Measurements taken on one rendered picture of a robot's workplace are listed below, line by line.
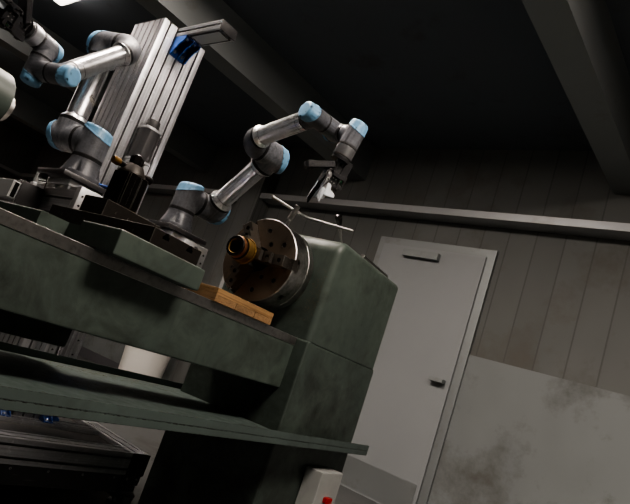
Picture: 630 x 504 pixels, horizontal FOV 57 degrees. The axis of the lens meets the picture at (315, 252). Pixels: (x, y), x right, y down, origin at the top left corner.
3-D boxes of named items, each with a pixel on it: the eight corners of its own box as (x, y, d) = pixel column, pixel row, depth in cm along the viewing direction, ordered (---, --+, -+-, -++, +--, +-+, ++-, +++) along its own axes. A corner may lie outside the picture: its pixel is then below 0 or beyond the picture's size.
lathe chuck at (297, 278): (222, 287, 223) (263, 216, 226) (280, 322, 205) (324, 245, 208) (208, 280, 216) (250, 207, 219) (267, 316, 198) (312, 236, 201)
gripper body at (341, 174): (339, 192, 214) (355, 164, 215) (320, 180, 212) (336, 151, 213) (333, 193, 222) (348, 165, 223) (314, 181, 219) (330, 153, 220)
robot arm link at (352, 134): (359, 127, 225) (373, 129, 218) (345, 152, 224) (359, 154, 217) (346, 116, 220) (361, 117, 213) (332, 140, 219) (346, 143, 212)
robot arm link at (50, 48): (59, 67, 217) (69, 48, 218) (39, 49, 207) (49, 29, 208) (44, 64, 219) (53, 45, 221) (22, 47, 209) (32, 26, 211)
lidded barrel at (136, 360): (166, 402, 607) (188, 344, 619) (125, 393, 568) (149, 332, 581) (139, 388, 640) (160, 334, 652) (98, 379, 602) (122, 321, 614)
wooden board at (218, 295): (191, 301, 210) (195, 290, 211) (270, 325, 190) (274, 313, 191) (131, 276, 185) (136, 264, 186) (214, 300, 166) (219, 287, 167)
